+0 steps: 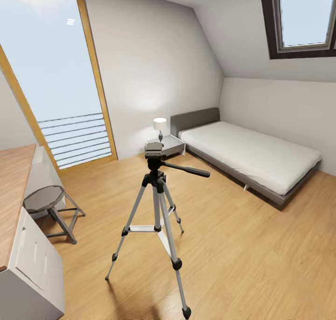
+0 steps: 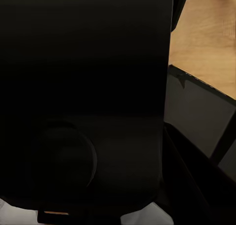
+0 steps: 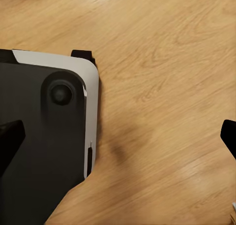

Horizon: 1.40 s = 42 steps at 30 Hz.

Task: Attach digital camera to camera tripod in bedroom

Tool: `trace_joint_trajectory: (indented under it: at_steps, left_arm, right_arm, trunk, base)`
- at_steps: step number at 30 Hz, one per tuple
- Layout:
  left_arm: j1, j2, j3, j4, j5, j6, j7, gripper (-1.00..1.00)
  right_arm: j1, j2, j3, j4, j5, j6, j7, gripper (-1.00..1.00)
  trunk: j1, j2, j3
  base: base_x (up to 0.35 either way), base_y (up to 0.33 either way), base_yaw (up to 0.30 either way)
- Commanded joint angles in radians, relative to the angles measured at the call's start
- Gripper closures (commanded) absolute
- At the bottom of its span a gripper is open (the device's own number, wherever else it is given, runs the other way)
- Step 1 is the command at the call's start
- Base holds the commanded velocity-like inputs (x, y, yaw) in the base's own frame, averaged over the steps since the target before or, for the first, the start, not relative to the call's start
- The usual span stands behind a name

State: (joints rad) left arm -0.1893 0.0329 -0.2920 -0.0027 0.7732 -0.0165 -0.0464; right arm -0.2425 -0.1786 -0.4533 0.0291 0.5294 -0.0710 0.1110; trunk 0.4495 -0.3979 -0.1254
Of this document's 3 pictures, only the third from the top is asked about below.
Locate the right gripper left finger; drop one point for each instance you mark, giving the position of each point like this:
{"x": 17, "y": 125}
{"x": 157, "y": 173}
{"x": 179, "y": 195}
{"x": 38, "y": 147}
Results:
{"x": 12, "y": 135}

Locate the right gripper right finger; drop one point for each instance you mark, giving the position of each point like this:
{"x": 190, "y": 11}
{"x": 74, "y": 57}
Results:
{"x": 228, "y": 135}

